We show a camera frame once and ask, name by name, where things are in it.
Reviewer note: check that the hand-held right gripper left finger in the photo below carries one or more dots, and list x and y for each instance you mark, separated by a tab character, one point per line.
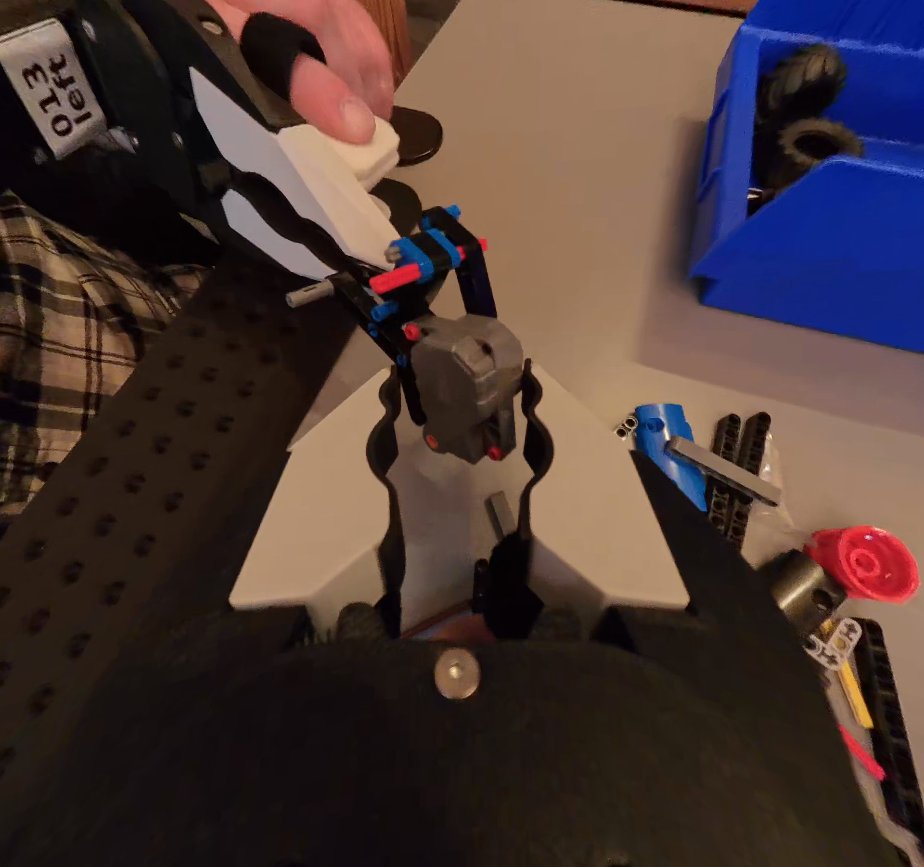
317	535

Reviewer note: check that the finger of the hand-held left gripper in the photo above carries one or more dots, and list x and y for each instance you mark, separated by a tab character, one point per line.
267	231
289	166

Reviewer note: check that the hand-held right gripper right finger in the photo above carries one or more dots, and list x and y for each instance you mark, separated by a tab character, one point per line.
606	535

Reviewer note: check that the toy brick motor assembly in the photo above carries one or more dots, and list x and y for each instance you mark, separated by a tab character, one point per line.
469	376

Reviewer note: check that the grey desk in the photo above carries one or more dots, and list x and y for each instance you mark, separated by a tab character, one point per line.
577	195

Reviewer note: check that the person's left hand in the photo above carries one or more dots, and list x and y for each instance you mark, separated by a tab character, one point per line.
325	8

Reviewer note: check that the grey flat toy bar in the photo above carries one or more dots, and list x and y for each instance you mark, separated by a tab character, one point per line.
500	513

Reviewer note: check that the black L-shaped toy beam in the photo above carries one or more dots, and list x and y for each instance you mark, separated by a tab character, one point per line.
626	428

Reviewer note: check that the blue curved toy panel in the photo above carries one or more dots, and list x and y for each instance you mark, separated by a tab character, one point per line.
664	441

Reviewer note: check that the dark grey toy beam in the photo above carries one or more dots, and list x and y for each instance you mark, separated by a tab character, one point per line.
722	470

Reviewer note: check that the short black holed toy beam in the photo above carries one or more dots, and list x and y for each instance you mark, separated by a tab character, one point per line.
481	585

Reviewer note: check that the brown toy axle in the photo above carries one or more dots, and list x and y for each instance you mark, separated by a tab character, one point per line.
440	620

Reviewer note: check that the black dimpled mat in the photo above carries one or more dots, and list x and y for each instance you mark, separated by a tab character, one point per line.
144	484

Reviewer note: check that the black toy cylinder piece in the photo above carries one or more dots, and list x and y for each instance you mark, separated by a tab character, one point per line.
801	592

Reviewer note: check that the person's plaid shirt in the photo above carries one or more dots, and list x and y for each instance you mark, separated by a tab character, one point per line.
72	347

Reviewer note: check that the white toy connector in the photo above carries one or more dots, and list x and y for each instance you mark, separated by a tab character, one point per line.
834	643

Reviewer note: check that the red toy wheel hub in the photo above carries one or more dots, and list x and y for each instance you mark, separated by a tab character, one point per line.
866	564

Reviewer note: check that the yellow toy axle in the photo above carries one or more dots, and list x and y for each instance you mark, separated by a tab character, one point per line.
855	697

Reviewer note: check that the red toy axle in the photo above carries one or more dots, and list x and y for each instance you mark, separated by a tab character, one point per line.
863	751

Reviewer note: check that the long black toy beam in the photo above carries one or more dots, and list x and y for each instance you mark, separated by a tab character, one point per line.
891	722

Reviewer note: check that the blue storage bin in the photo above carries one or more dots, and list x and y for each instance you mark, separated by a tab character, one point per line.
830	267

